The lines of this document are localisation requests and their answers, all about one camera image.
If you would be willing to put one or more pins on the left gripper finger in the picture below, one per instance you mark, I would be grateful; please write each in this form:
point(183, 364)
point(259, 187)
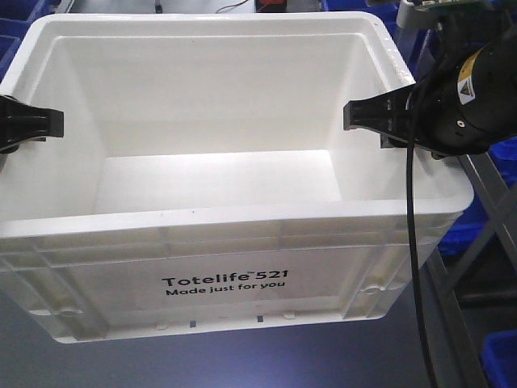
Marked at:
point(13, 148)
point(22, 122)

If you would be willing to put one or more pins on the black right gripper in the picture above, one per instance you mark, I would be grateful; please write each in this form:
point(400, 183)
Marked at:
point(468, 103)

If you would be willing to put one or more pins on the white plastic Totelife crate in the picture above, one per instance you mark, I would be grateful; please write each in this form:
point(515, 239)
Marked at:
point(204, 181)

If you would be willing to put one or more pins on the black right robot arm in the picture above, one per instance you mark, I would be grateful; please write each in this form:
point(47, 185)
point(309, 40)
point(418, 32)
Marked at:
point(468, 23)

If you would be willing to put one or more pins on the blue plastic bin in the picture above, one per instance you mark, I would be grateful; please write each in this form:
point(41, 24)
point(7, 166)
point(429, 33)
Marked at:
point(470, 224)

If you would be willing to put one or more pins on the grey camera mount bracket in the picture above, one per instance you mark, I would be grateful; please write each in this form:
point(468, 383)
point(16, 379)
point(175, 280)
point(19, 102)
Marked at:
point(413, 16)

